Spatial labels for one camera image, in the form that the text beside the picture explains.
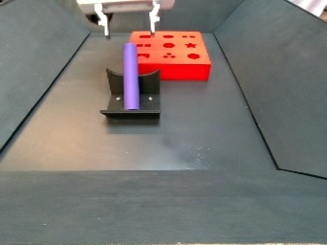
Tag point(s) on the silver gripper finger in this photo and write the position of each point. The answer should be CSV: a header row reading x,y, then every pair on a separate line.
x,y
104,18
154,16

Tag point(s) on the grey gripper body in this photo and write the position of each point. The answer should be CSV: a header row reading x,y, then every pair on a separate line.
x,y
110,6

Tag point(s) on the purple cylinder peg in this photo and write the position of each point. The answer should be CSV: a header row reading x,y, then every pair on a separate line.
x,y
131,85

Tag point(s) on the red shape-sorting block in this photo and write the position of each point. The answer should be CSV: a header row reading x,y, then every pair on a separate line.
x,y
174,52

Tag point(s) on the black curved cradle stand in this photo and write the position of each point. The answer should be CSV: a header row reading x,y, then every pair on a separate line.
x,y
150,107

